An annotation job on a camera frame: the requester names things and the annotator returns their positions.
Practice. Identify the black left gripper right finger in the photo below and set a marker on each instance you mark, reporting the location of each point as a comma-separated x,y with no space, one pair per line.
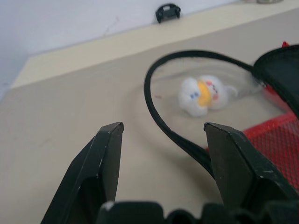
236,168

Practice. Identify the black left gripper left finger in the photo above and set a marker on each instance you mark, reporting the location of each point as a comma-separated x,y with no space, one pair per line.
93,163

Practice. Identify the red and black paddle case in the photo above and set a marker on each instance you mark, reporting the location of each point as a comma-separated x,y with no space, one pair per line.
275,144

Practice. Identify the black clip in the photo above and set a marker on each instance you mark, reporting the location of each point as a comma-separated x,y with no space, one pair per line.
167,12

